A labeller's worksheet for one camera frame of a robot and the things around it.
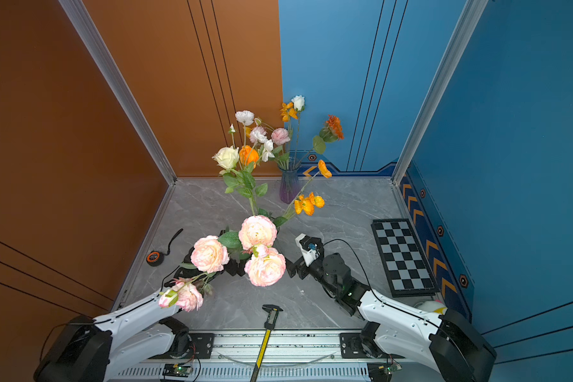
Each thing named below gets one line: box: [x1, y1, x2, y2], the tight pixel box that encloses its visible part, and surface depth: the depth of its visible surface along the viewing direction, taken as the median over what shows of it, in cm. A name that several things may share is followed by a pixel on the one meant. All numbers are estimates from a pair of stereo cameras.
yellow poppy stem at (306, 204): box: [273, 159, 333, 228], surface depth 67 cm
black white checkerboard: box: [370, 218, 441, 298], surface depth 90 cm
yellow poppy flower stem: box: [280, 101, 299, 168], surface depth 96 cm
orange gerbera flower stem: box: [297, 114, 345, 168], surface depth 89 cm
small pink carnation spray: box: [237, 214, 286, 287], surface depth 45 cm
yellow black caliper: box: [249, 304, 285, 382], surface depth 79 cm
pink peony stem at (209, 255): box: [158, 234, 230, 312], surface depth 47 cm
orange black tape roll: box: [146, 228, 184, 267], surface depth 93 cm
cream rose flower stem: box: [211, 144, 269, 216], surface depth 71 cm
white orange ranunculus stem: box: [234, 109, 260, 211], surface depth 73 cm
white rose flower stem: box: [291, 94, 306, 171], surface depth 93 cm
